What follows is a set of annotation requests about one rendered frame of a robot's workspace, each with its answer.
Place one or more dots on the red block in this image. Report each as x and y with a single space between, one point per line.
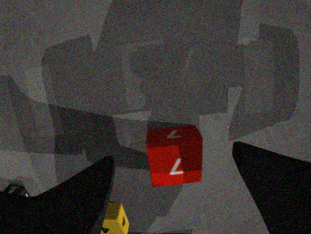
174 155

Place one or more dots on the yellow block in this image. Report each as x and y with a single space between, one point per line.
115 221

